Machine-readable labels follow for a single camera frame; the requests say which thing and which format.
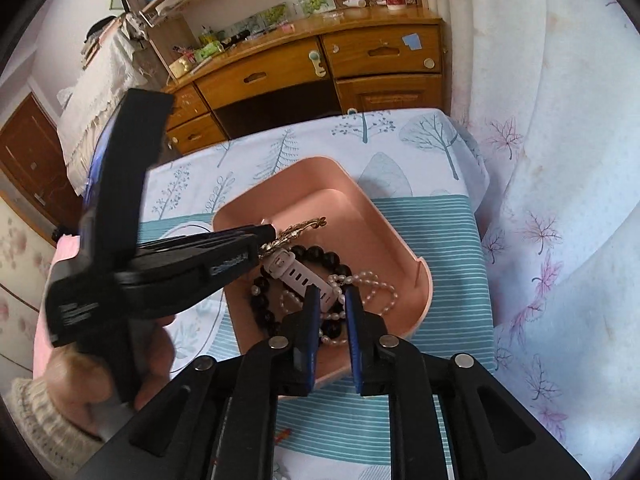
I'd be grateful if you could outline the person's left hand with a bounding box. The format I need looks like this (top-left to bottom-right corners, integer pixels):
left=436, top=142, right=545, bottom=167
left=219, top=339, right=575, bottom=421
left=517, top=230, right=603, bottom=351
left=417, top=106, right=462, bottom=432
left=47, top=316, right=177, bottom=436

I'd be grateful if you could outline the row of green picture tiles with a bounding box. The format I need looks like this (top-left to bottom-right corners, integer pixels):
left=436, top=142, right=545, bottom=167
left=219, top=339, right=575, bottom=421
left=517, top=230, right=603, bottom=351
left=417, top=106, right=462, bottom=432
left=240, top=0, right=336, bottom=36

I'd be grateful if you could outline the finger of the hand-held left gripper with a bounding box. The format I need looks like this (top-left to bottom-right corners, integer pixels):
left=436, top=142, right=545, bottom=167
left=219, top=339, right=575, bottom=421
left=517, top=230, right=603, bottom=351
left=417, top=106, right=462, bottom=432
left=122, top=246, right=260, bottom=312
left=132, top=225, right=278, bottom=269

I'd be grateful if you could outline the white leaf print curtain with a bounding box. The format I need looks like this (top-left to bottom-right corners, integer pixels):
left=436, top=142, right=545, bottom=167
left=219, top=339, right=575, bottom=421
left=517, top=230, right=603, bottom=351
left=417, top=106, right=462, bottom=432
left=420, top=0, right=640, bottom=480

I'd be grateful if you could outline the gold leaf hair clip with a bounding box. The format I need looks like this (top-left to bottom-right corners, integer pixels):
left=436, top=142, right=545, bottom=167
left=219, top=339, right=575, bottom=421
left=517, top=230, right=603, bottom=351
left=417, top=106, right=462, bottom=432
left=260, top=215, right=328, bottom=256

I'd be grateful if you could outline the white pearl necklace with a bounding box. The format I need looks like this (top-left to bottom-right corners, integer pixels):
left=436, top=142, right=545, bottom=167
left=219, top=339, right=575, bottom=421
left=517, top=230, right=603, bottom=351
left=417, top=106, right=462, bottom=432
left=250, top=270, right=398, bottom=346

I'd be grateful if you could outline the stack of books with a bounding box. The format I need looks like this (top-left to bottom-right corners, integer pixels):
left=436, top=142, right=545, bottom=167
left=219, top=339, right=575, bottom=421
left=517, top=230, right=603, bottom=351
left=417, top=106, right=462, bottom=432
left=80, top=30, right=128, bottom=67

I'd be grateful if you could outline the person's left forearm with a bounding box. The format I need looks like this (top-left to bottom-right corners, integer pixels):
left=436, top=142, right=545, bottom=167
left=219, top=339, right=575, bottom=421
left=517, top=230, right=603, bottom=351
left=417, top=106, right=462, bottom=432
left=7, top=377, right=106, bottom=478

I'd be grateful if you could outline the pink blanket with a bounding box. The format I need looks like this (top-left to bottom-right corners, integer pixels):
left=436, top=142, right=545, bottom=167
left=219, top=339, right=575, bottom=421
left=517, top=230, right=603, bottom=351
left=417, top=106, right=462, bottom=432
left=32, top=232, right=88, bottom=381

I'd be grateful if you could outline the black hat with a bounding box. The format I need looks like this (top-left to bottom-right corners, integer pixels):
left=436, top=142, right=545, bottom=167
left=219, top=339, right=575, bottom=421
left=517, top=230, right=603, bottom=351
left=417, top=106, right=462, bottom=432
left=86, top=16, right=118, bottom=41

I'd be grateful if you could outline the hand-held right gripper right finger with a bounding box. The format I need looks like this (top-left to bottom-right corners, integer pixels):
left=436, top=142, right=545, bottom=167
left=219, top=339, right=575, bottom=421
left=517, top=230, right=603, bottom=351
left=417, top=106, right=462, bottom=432
left=344, top=287, right=593, bottom=480

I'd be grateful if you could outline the pink storage box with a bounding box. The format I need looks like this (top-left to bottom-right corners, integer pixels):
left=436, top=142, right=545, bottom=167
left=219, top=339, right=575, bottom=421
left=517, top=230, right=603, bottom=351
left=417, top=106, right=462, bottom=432
left=212, top=156, right=434, bottom=397

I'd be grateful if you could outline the brown wooden door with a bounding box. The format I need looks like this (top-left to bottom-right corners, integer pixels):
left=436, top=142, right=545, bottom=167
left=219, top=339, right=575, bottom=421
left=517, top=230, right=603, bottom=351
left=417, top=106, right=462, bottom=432
left=0, top=92, right=86, bottom=246

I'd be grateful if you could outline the black bead bracelet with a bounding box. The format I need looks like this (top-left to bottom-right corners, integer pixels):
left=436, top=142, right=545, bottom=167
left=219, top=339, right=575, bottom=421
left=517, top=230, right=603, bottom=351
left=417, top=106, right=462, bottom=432
left=251, top=245, right=351, bottom=346

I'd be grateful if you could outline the white watch strap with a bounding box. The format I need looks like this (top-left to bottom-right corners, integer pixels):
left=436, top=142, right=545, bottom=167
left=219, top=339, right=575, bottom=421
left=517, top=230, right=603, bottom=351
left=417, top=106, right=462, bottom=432
left=259, top=249, right=346, bottom=306

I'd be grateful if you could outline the white lace furniture cover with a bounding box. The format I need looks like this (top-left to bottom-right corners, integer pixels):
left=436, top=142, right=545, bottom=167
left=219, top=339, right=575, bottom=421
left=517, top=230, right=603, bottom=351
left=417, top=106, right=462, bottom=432
left=56, top=30, right=151, bottom=196

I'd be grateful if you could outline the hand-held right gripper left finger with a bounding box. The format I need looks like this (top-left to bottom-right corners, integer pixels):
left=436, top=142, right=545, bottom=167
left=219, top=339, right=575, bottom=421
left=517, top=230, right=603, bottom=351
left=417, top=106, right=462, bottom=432
left=75, top=284, right=322, bottom=480

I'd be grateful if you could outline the wooden desk with drawers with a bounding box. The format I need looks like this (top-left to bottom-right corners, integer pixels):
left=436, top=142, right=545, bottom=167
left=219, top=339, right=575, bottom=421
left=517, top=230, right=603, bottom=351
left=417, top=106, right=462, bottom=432
left=162, top=7, right=446, bottom=156

